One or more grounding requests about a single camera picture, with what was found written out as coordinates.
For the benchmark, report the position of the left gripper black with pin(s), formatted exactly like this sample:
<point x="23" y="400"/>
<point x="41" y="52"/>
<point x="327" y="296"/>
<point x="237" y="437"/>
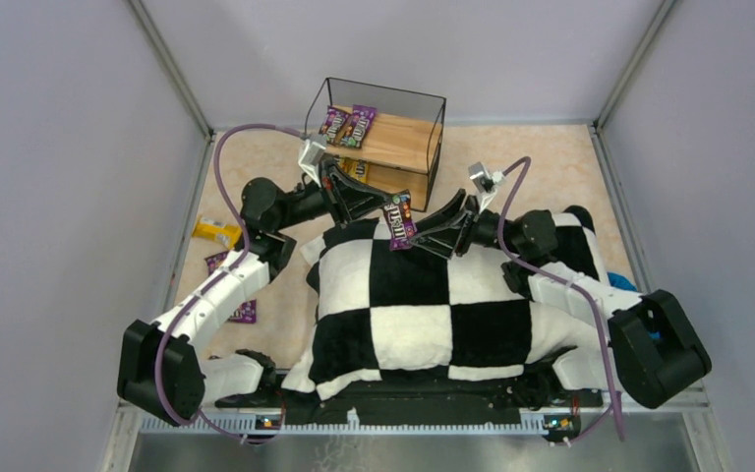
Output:
<point x="332" y="192"/>

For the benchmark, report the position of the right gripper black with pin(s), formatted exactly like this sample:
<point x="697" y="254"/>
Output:
<point x="468" y="221"/>

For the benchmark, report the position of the purple brown candy bag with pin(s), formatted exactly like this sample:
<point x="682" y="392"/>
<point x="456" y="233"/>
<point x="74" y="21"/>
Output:
<point x="397" y="213"/>

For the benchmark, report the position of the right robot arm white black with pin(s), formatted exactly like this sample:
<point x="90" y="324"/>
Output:
<point x="646" y="345"/>

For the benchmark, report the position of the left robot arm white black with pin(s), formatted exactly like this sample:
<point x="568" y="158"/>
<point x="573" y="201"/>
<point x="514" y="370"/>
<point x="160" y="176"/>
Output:
<point x="161" y="368"/>

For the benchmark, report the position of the yellow candy bag shelf right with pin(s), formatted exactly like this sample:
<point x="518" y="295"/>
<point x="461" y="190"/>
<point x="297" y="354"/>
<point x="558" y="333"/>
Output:
<point x="357" y="169"/>

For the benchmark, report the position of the purple candy bag shelf right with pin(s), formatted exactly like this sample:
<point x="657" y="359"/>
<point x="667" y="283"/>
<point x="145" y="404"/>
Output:
<point x="357" y="126"/>

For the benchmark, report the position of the purple candy bag shelf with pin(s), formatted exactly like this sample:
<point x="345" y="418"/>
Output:
<point x="357" y="126"/>
<point x="335" y="118"/>

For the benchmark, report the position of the purple candy bag shelf left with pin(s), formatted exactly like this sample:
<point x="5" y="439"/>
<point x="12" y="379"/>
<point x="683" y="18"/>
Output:
<point x="335" y="118"/>

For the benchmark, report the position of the yellow candy bag on table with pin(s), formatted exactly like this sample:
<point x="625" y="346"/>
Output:
<point x="227" y="235"/>

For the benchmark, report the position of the purple candy bag near base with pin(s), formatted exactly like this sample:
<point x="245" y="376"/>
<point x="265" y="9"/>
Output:
<point x="245" y="314"/>

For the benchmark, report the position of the black white checkered pillow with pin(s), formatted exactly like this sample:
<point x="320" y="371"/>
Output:
<point x="383" y="313"/>

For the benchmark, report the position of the blue cloth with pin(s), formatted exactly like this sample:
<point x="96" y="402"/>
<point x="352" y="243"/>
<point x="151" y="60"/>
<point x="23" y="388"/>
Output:
<point x="621" y="282"/>

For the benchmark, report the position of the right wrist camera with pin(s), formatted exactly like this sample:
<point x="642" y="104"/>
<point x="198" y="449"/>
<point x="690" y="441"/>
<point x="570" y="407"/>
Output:
<point x="486" y="183"/>

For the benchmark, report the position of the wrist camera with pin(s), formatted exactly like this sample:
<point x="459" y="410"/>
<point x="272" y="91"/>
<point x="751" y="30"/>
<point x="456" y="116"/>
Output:
<point x="311" y="153"/>
<point x="486" y="183"/>

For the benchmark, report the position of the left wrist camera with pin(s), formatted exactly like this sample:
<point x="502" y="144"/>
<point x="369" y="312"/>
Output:
<point x="311" y="153"/>

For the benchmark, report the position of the black wire wooden shelf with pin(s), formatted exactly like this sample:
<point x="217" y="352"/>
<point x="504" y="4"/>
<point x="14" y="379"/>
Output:
<point x="402" y="146"/>

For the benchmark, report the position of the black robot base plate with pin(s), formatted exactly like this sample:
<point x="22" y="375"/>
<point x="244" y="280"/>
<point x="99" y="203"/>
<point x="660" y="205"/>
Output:
<point x="415" y="400"/>

